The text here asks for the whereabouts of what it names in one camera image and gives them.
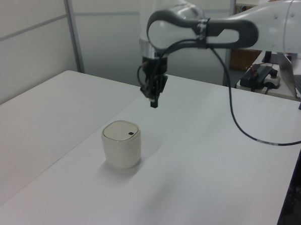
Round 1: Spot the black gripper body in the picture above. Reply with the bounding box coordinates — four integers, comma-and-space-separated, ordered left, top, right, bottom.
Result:
141, 55, 169, 80

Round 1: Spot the small white trash can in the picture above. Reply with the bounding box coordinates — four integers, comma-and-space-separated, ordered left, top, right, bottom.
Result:
99, 119, 144, 171

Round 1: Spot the black electronics box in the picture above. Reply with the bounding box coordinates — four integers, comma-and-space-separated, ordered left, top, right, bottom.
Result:
244, 62, 275, 86

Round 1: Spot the black monitor stand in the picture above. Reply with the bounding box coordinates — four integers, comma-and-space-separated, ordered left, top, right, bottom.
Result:
262, 50, 273, 64

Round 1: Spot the white power strip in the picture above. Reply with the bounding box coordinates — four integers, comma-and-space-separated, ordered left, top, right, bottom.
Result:
263, 74, 282, 89

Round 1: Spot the pale office desk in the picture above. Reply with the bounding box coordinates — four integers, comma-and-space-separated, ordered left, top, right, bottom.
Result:
234, 68, 301, 102

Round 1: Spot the silver laptop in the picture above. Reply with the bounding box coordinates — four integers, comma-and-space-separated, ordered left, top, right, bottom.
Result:
274, 52, 301, 99

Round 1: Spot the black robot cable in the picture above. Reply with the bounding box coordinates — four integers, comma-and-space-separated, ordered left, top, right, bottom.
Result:
133, 35, 301, 147

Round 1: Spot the grey metal partition post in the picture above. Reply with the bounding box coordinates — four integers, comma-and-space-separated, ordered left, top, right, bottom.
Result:
57, 0, 89, 74

